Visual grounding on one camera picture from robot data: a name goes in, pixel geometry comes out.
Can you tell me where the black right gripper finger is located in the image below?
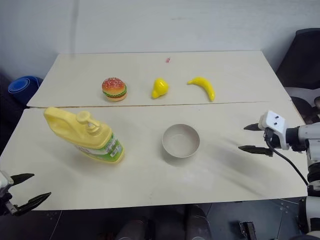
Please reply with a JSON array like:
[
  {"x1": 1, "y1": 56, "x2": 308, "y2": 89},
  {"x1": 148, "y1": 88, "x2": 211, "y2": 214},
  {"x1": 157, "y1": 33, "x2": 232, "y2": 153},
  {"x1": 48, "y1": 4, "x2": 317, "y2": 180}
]
[
  {"x1": 237, "y1": 145, "x2": 274, "y2": 158},
  {"x1": 243, "y1": 121, "x2": 263, "y2": 133}
]

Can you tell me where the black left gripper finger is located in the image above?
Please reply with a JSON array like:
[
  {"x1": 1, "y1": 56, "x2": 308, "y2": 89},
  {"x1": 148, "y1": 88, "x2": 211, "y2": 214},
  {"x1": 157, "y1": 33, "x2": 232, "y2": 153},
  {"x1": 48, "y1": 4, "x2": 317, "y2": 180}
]
[
  {"x1": 10, "y1": 191, "x2": 52, "y2": 217},
  {"x1": 9, "y1": 173, "x2": 35, "y2": 186}
]

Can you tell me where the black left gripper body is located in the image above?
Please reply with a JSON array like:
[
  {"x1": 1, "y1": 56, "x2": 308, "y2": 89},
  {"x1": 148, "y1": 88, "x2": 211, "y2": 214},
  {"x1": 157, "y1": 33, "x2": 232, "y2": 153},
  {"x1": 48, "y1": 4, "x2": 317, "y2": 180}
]
[{"x1": 0, "y1": 186, "x2": 16, "y2": 217}]

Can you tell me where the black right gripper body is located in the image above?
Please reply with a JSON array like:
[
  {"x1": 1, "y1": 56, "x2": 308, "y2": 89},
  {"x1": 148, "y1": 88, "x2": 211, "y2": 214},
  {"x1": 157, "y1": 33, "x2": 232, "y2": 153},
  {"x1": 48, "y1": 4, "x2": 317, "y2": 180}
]
[{"x1": 262, "y1": 127, "x2": 284, "y2": 151}]

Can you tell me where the beige round bowl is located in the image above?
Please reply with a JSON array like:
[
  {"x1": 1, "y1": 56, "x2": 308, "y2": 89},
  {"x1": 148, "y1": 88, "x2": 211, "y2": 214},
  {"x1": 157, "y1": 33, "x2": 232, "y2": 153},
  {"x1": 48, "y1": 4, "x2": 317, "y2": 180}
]
[{"x1": 161, "y1": 123, "x2": 201, "y2": 159}]

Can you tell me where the yellow detergent bottle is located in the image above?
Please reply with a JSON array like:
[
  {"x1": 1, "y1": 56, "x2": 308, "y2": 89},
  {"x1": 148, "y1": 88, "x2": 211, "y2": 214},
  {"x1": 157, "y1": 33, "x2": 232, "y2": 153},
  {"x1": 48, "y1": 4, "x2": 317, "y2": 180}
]
[{"x1": 43, "y1": 106, "x2": 125, "y2": 165}]

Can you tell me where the yellow toy banana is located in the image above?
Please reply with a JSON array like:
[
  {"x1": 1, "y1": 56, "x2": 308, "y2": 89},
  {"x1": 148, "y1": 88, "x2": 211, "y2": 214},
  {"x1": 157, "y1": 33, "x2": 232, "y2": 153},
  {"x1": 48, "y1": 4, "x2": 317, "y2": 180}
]
[{"x1": 187, "y1": 76, "x2": 216, "y2": 103}]

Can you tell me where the black bag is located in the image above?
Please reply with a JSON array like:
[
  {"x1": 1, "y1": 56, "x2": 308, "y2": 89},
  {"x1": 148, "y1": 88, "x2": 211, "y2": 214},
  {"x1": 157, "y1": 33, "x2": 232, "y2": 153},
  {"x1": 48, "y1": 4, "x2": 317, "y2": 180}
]
[{"x1": 0, "y1": 71, "x2": 28, "y2": 151}]

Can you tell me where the black office chair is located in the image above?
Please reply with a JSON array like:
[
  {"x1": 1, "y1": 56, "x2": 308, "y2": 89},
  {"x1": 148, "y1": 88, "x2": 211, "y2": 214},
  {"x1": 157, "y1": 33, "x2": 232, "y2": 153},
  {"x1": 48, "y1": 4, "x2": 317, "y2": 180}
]
[{"x1": 274, "y1": 27, "x2": 320, "y2": 125}]

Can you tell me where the blue rolled mat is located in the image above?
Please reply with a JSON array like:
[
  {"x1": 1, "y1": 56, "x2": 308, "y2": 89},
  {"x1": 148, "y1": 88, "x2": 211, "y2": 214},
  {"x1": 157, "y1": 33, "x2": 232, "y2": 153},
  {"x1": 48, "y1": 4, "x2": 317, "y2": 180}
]
[{"x1": 7, "y1": 76, "x2": 44, "y2": 106}]

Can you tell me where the dark rounded shape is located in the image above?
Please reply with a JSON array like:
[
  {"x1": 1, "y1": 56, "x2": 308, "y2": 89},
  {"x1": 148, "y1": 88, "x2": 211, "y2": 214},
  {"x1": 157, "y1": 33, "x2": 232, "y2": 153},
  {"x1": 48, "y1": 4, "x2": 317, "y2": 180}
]
[{"x1": 186, "y1": 204, "x2": 212, "y2": 240}]

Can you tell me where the yellow toy pear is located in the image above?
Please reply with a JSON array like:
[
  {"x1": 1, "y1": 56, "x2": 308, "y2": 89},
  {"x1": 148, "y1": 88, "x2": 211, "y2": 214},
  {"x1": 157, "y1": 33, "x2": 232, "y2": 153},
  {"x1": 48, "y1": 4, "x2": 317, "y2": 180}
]
[{"x1": 150, "y1": 77, "x2": 170, "y2": 100}]

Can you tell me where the toy hamburger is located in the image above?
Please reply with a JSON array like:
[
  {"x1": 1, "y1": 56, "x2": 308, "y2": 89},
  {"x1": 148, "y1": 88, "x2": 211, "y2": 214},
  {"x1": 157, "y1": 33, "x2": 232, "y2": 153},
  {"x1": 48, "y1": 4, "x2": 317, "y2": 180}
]
[{"x1": 101, "y1": 77, "x2": 128, "y2": 103}]

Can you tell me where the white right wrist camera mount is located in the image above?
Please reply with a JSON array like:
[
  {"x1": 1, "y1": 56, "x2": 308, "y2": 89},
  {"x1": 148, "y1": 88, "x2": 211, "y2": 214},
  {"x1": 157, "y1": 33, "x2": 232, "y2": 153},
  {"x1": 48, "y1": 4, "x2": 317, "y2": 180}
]
[{"x1": 258, "y1": 109, "x2": 290, "y2": 151}]

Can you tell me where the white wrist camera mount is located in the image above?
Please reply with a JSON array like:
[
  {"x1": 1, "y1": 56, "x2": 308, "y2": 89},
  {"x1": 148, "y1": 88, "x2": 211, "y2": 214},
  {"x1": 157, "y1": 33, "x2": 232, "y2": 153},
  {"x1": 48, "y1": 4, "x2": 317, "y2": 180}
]
[
  {"x1": 0, "y1": 170, "x2": 14, "y2": 191},
  {"x1": 258, "y1": 109, "x2": 290, "y2": 151}
]

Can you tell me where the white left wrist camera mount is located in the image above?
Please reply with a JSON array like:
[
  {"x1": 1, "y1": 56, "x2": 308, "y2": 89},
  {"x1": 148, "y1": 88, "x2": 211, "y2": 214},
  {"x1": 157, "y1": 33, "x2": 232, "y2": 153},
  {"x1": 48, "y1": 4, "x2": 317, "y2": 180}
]
[{"x1": 0, "y1": 170, "x2": 14, "y2": 191}]

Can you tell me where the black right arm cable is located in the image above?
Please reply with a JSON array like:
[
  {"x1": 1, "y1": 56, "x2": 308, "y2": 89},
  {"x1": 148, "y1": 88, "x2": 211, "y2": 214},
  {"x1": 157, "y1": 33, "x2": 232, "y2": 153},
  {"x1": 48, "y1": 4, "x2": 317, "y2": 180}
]
[{"x1": 264, "y1": 134, "x2": 309, "y2": 187}]

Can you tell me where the black metal bracket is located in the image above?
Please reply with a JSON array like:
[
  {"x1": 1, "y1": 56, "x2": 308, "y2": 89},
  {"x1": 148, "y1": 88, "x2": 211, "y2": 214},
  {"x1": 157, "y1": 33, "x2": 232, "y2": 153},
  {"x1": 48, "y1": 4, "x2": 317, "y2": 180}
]
[{"x1": 238, "y1": 220, "x2": 258, "y2": 240}]

